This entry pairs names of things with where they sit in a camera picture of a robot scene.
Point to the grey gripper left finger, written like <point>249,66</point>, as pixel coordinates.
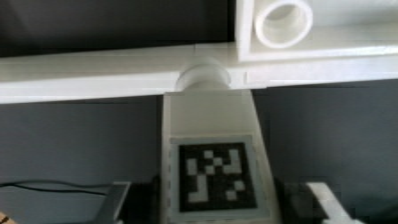
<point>129,206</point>

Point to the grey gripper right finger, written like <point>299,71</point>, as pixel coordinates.
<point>310,204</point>

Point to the white table leg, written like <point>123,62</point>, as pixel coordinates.
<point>217,187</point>

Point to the white square tabletop tray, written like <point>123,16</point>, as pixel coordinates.
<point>306,29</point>

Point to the white front barrier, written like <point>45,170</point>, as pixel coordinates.
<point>138,72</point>

